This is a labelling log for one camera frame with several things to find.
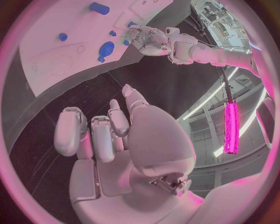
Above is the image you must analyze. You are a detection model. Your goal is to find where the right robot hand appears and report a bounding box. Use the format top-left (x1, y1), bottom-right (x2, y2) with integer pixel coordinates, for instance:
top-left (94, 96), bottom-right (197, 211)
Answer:
top-left (53, 84), bottom-right (205, 224)

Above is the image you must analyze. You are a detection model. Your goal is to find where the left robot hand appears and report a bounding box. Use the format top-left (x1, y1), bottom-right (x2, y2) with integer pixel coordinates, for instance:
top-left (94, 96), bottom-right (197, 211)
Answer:
top-left (127, 25), bottom-right (171, 56)

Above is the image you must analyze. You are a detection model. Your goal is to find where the white task board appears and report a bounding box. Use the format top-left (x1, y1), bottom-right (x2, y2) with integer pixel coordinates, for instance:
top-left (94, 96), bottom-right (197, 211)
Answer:
top-left (18, 0), bottom-right (191, 98)

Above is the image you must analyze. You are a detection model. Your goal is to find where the blue gear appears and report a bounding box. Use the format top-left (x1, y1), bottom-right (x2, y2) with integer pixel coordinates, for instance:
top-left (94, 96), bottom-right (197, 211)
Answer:
top-left (98, 41), bottom-right (116, 57)

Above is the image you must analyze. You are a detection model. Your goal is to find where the large blue cylinder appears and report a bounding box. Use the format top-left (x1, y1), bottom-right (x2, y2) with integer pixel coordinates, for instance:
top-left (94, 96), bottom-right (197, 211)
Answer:
top-left (89, 2), bottom-right (111, 15)

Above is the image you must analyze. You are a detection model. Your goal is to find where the cluttered workshop desk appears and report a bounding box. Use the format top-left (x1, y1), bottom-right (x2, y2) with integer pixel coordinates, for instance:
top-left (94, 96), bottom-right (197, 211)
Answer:
top-left (189, 0), bottom-right (252, 53)

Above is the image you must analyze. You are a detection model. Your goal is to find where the glowing light bar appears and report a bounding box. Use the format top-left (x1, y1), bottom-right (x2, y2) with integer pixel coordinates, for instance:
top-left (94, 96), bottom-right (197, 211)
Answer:
top-left (223, 102), bottom-right (240, 155)

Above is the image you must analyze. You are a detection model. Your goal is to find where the black light stand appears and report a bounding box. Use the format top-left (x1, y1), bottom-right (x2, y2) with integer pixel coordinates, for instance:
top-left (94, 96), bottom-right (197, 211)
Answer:
top-left (182, 14), bottom-right (235, 105)

